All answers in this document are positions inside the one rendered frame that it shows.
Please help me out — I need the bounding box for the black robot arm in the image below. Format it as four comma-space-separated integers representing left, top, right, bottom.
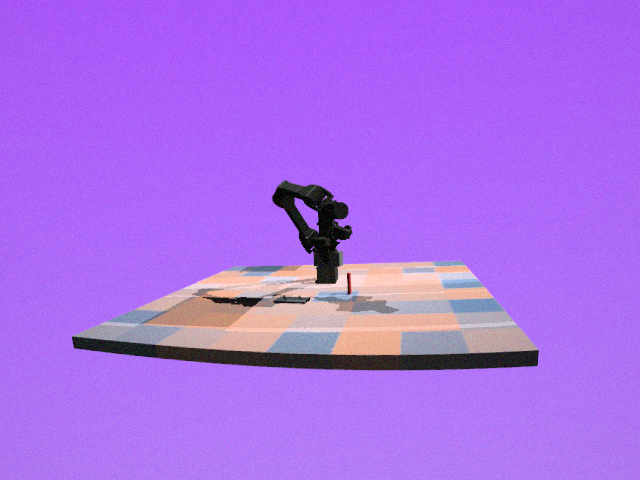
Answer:
271, 180, 353, 254

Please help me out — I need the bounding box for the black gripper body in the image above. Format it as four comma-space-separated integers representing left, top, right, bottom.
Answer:
309, 219, 342, 246

